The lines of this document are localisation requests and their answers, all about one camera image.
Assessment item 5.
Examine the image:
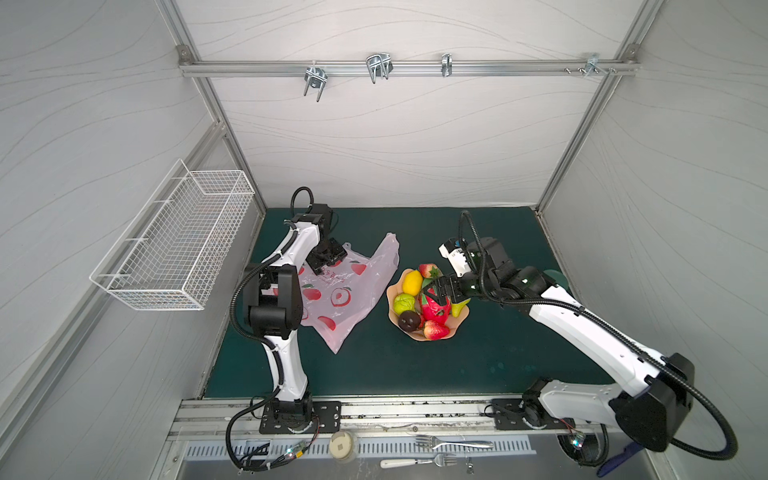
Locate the peach scalloped fruit plate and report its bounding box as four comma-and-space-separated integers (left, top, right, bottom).
386, 269, 470, 342

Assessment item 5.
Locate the yellow lemon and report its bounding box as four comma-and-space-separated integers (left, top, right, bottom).
402, 270, 423, 297

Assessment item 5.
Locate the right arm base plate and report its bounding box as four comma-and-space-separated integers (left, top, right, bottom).
483, 398, 575, 431

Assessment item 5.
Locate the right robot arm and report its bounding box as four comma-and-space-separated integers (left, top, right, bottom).
422, 210, 739, 461

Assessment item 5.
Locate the red dragon fruit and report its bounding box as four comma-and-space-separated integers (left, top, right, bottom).
420, 294, 452, 324

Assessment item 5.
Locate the white handled fork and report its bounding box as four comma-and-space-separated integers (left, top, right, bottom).
379, 453, 458, 469

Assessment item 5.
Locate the pink strawberry plastic bag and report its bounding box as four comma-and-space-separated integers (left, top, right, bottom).
298, 233, 399, 353

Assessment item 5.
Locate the metal ring clamp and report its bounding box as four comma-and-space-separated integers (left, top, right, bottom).
441, 53, 453, 78

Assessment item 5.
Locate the green pear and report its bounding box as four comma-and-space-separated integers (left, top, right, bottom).
451, 299, 470, 318

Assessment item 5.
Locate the red strawberry back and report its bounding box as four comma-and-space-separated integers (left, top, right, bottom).
419, 263, 443, 279

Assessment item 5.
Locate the metal bolt clamp right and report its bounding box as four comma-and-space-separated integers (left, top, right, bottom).
564, 53, 618, 78

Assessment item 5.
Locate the green table mat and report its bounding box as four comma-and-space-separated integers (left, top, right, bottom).
204, 206, 612, 398

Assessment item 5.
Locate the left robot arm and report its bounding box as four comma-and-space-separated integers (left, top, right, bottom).
229, 186, 347, 426

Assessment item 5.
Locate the aluminium cross rail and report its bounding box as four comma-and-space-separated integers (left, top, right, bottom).
179, 58, 641, 78

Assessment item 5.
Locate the red peach front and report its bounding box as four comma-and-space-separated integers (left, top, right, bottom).
423, 320, 451, 341

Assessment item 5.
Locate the metal hook clamp left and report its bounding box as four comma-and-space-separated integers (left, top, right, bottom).
303, 65, 328, 102

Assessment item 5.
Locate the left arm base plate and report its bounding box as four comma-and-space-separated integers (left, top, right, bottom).
259, 400, 341, 435

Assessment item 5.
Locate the metal hook clamp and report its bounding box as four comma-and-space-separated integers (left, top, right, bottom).
303, 65, 328, 102
365, 52, 393, 84

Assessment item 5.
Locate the green lidded glass jar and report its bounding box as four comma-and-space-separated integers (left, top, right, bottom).
543, 269, 571, 293

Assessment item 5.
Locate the green apple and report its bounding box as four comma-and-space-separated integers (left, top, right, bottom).
392, 293, 416, 316

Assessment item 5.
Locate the white wire basket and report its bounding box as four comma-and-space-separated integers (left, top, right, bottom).
89, 159, 254, 311

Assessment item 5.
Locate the black round fan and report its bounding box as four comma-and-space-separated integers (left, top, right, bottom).
557, 434, 610, 468

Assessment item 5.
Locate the blue plastic tool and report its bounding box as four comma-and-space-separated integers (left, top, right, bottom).
596, 442, 644, 478

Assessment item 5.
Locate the metal hook clamp middle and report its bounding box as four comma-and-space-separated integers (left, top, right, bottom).
365, 52, 393, 84

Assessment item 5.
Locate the silver fork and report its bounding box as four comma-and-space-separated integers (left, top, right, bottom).
413, 435, 494, 451

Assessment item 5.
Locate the dark purple fruit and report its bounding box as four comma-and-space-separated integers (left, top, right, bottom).
397, 310, 423, 333

